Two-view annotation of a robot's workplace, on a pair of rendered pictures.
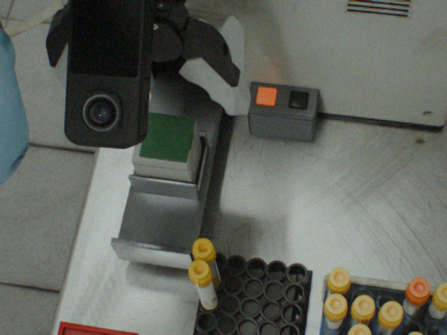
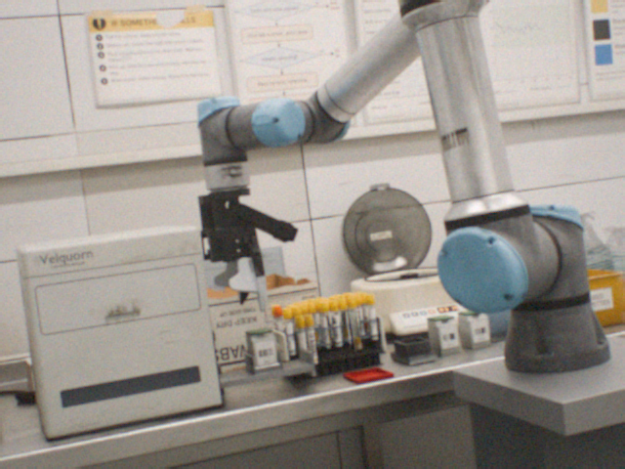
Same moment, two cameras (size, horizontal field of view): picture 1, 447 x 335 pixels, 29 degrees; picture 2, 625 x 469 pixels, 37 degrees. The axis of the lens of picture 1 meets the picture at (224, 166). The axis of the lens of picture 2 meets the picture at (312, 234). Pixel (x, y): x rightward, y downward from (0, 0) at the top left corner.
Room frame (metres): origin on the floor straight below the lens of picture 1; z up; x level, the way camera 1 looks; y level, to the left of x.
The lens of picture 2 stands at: (1.20, 1.36, 1.22)
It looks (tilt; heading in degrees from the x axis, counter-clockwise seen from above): 3 degrees down; 232
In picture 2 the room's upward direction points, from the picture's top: 7 degrees counter-clockwise
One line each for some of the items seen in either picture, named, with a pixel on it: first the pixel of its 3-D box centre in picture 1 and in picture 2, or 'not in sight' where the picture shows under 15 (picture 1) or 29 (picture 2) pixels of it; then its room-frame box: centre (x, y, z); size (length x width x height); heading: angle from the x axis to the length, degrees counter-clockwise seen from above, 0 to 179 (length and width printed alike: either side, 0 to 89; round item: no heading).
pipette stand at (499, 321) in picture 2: not in sight; (501, 311); (-0.19, 0.14, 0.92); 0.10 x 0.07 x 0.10; 163
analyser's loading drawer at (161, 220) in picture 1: (176, 143); (251, 368); (0.34, 0.04, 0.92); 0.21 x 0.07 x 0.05; 161
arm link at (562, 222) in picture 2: not in sight; (540, 249); (0.11, 0.49, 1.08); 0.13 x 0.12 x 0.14; 11
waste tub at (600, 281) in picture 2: not in sight; (578, 300); (-0.33, 0.22, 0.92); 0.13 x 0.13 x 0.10; 68
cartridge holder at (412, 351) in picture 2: not in sight; (412, 350); (0.03, 0.11, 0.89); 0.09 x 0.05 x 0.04; 70
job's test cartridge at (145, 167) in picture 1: (168, 154); (262, 351); (0.32, 0.04, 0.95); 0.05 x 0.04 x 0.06; 71
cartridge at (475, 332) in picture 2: not in sight; (474, 328); (-0.10, 0.15, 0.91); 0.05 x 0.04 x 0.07; 71
